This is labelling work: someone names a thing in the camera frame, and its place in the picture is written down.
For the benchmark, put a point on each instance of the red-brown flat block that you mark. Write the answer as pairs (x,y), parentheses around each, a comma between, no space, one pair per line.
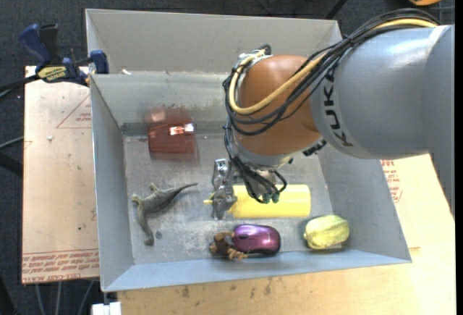
(170,145)

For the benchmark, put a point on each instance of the yellow plastic bottle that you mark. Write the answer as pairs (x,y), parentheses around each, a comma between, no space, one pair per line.
(293,203)

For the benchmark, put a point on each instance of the yellow-green toy fruit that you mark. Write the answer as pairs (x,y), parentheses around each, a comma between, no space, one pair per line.
(327,232)

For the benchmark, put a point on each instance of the brown toy animal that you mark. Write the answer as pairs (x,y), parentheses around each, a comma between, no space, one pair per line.
(221,244)

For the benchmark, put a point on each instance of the black cylinder on white bracket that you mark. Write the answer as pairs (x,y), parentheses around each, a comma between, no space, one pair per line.
(315,147)

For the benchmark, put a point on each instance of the grey metal bin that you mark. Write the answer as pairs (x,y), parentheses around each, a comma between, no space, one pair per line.
(173,42)

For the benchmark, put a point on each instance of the grey toy dinosaur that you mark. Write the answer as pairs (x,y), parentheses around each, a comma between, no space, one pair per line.
(155,199)

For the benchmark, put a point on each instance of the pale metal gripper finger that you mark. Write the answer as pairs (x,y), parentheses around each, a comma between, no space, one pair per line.
(223,202)
(222,170)

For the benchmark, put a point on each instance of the purple computer mouse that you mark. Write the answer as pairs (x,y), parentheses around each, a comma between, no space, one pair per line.
(258,238)

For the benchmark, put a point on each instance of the brown cardboard board, red print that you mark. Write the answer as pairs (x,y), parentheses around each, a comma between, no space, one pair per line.
(59,168)

